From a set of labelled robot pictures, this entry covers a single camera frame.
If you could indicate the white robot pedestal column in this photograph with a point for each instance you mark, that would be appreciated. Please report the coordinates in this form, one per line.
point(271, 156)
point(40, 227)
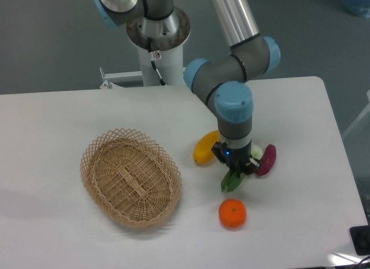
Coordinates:
point(160, 47)

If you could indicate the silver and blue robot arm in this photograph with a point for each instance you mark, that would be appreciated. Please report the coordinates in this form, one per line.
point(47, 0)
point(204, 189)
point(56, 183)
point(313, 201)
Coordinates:
point(221, 86)

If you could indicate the yellow mango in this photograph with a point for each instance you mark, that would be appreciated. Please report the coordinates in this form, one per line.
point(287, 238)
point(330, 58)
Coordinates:
point(202, 153)

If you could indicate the white metal base frame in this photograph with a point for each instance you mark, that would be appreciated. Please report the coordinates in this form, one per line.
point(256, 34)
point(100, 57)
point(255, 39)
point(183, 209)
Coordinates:
point(121, 79)

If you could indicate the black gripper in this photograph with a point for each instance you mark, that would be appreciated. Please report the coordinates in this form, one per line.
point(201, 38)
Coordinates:
point(239, 158)

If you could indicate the blue plastic bag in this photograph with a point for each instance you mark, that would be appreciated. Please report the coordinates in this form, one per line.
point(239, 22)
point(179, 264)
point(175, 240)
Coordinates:
point(358, 7)

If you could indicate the purple sweet potato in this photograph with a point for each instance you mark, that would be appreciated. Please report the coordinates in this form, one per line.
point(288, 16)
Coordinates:
point(267, 161)

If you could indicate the orange tangerine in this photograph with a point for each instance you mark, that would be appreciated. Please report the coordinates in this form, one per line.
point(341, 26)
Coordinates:
point(232, 213)

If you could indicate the green bok choy vegetable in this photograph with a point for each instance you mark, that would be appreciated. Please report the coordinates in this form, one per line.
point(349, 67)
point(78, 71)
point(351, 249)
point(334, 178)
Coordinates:
point(234, 178)

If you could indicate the woven wicker basket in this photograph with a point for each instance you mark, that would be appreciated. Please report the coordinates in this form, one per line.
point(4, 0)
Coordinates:
point(131, 178)

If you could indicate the black device at table edge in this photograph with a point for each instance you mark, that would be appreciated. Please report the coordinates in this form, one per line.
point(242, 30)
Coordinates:
point(360, 239)

